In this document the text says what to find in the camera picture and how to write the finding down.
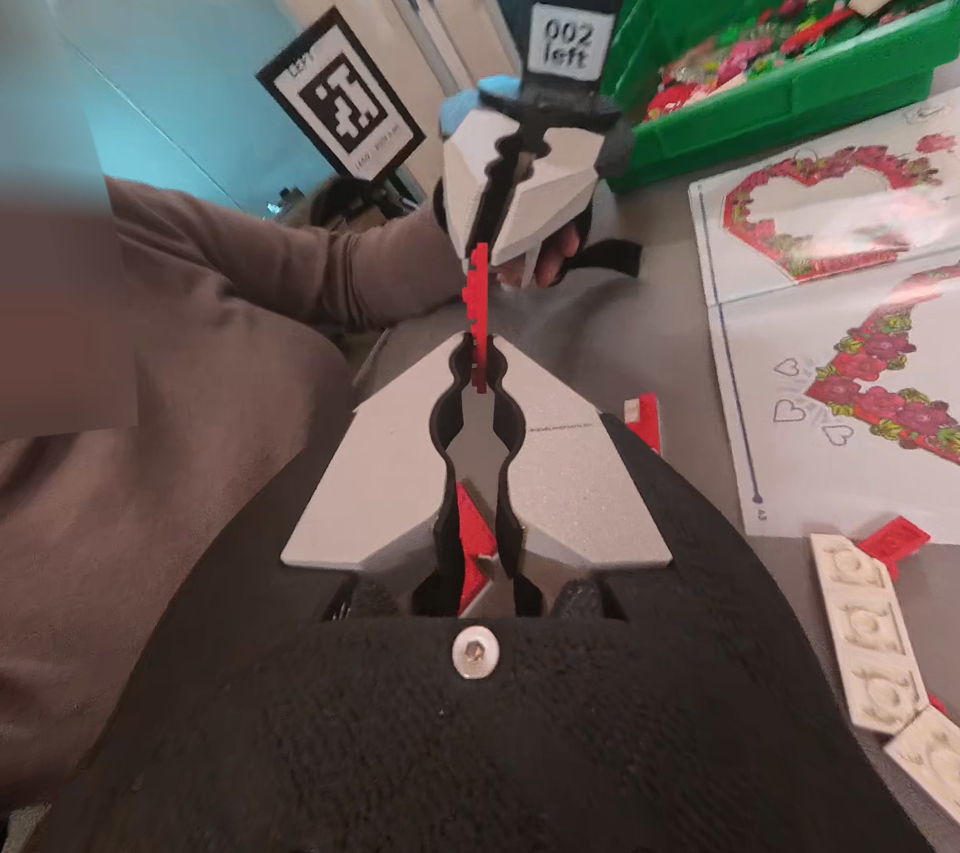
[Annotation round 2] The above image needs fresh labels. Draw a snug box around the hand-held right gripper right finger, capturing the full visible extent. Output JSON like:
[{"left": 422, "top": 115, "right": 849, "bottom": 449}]
[{"left": 480, "top": 335, "right": 674, "bottom": 618}]

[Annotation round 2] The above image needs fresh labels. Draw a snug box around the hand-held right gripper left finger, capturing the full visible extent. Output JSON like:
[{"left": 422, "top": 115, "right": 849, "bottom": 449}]
[{"left": 279, "top": 331, "right": 481, "bottom": 618}]

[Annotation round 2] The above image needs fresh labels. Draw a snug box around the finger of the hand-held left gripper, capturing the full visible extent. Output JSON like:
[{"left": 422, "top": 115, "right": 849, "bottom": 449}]
[
  {"left": 441, "top": 110, "right": 520, "bottom": 262},
  {"left": 487, "top": 125, "right": 603, "bottom": 289}
]

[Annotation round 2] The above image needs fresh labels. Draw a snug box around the red lego strip with flowers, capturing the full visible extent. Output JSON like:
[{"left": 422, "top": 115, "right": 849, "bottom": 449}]
[{"left": 462, "top": 241, "right": 490, "bottom": 395}]

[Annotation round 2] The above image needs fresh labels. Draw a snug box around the short red lego arc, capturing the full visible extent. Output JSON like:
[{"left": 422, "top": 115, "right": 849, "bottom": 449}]
[{"left": 624, "top": 394, "right": 663, "bottom": 454}]

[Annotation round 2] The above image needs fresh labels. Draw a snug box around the pile of loose lego pieces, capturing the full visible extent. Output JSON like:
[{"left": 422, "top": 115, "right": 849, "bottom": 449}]
[{"left": 645, "top": 0, "right": 946, "bottom": 119}]

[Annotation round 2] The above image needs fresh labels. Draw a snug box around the lego instruction booklet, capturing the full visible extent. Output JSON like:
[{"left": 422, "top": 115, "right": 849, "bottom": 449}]
[{"left": 688, "top": 88, "right": 960, "bottom": 539}]

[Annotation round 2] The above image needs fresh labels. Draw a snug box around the white lego arc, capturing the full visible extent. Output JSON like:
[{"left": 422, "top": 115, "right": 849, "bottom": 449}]
[{"left": 808, "top": 515, "right": 960, "bottom": 839}]

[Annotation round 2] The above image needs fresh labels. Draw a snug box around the person's left hand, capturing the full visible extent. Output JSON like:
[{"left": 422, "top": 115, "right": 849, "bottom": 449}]
[{"left": 498, "top": 223, "right": 586, "bottom": 292}]

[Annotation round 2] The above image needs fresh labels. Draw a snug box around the person's brown clothed torso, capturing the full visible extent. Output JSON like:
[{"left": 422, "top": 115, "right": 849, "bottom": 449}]
[{"left": 0, "top": 298, "right": 361, "bottom": 817}]

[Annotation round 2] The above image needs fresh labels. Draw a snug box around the green plastic bin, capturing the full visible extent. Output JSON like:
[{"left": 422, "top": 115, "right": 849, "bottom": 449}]
[{"left": 600, "top": 0, "right": 960, "bottom": 194}]

